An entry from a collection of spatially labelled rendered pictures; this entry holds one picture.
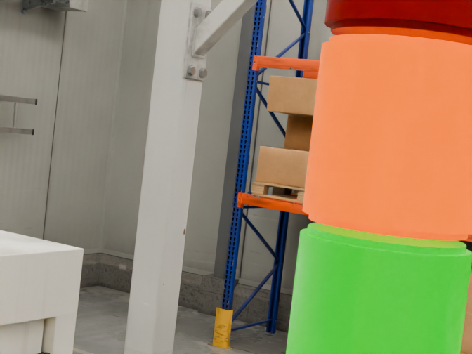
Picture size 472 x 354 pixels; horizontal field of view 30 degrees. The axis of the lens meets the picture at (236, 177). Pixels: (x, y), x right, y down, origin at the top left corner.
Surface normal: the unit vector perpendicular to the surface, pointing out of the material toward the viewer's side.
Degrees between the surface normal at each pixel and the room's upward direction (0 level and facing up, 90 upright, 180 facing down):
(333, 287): 90
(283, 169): 92
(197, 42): 90
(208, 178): 90
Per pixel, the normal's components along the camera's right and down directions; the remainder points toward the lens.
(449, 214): 0.57, 0.11
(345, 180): -0.64, -0.03
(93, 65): 0.84, 0.12
